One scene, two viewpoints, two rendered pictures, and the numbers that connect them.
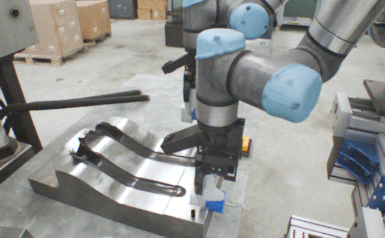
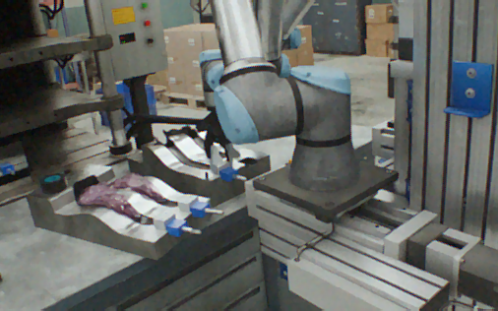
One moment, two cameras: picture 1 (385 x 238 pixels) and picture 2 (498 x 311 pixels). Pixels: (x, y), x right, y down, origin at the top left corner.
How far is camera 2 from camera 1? 1.09 m
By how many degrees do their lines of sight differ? 29
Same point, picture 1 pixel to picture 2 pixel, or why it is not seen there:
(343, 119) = (375, 137)
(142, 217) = (182, 181)
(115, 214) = (169, 181)
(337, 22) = not seen: hidden behind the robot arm
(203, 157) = (210, 129)
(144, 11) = (376, 42)
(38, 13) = (210, 42)
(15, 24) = (150, 50)
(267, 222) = not seen: outside the picture
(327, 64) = not seen: hidden behind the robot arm
